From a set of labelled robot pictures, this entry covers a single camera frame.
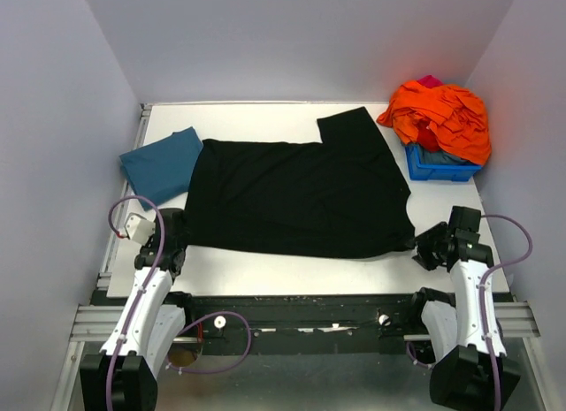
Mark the folded teal t-shirt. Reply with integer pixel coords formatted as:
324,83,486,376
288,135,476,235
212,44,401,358
119,127,203,205

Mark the black t-shirt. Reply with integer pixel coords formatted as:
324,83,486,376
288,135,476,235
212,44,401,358
184,107,415,259

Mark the grey t-shirt in bin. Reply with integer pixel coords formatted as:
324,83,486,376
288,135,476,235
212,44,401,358
417,146,470,166

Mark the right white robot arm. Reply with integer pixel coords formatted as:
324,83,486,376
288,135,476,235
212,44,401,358
406,206,521,410

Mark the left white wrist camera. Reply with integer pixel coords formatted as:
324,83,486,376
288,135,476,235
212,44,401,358
124,213,156,245

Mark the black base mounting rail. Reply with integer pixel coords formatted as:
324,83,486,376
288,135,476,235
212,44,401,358
176,294,434,362

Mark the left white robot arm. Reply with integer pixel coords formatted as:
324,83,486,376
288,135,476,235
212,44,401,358
79,208,196,410

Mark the orange t-shirt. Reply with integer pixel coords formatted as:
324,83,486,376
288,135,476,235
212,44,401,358
377,80,492,165

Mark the red t-shirt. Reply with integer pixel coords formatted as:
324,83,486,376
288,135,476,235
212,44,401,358
417,126,440,152

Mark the blue plastic bin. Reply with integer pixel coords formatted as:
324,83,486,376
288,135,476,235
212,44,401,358
405,144,483,182

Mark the pink t-shirt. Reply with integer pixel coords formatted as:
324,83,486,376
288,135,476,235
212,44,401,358
417,75,444,88

